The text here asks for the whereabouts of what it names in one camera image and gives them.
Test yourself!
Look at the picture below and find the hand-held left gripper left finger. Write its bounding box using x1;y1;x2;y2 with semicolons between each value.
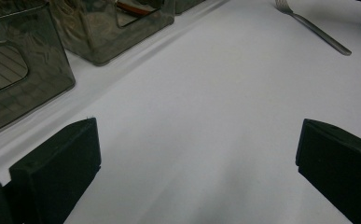
8;117;103;224

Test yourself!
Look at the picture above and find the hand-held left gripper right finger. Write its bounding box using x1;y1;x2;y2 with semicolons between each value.
295;118;361;224

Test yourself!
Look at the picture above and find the smoky transparent plastic bin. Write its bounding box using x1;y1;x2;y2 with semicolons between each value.
46;0;176;66
0;0;76;141
174;0;207;15

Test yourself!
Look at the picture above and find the metal fork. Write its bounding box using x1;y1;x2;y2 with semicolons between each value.
273;0;353;57

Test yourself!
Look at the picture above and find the red-brown wooden spoon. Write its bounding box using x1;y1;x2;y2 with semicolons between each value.
116;1;153;18

